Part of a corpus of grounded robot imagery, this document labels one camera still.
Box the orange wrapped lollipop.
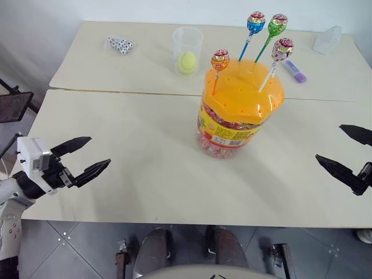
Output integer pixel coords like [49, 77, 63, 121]
[210, 49, 231, 95]

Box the dark rounded foot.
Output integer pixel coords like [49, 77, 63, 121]
[115, 228, 173, 279]
[205, 225, 294, 277]

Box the clear plastic box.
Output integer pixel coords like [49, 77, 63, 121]
[312, 25, 342, 56]

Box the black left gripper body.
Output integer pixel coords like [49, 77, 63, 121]
[41, 154, 76, 190]

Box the yellow tennis ball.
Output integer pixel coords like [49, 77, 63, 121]
[177, 51, 198, 73]

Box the dark rounded right foot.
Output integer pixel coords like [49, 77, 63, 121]
[205, 225, 294, 277]

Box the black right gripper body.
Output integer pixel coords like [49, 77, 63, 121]
[356, 162, 372, 187]

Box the dark rounded left foot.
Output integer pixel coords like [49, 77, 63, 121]
[115, 228, 173, 279]

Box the blue wrapped lollipop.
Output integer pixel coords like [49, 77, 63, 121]
[238, 10, 266, 62]

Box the white wrapped lollipop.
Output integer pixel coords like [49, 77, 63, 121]
[257, 38, 295, 93]

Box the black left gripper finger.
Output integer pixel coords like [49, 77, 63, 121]
[71, 158, 112, 188]
[50, 136, 92, 159]

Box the clear plastic measuring cup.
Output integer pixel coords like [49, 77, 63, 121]
[172, 26, 204, 77]

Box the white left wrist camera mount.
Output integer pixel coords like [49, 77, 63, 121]
[16, 137, 58, 196]

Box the purple highlighter pen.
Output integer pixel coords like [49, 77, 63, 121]
[283, 60, 307, 84]

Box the green wrapped lollipop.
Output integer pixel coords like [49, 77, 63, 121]
[254, 13, 289, 63]

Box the lollipop jar with orange lid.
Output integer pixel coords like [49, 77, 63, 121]
[195, 58, 285, 159]

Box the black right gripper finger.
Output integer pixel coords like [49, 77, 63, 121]
[339, 124, 372, 147]
[315, 154, 366, 196]

